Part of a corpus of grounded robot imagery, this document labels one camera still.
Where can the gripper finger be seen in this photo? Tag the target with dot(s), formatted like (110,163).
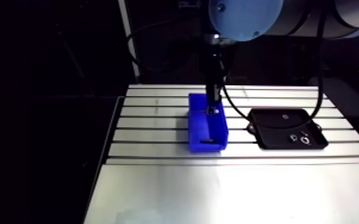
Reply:
(218,100)
(209,101)

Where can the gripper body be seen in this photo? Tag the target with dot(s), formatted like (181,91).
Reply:
(215,65)

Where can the steel bolt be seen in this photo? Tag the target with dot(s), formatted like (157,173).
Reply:
(214,111)

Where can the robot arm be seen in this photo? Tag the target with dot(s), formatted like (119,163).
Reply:
(245,18)

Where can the blue bin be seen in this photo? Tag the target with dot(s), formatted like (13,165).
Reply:
(200,131)

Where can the dark bolt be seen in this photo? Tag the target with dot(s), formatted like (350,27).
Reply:
(208,141)

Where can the black tray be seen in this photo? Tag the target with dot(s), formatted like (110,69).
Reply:
(276,131)

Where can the small steel bearing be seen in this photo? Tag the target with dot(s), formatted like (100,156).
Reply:
(293,137)

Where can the steel screw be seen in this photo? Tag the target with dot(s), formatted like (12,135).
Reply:
(303,132)

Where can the pale metal post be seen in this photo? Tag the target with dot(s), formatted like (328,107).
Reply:
(129,40)

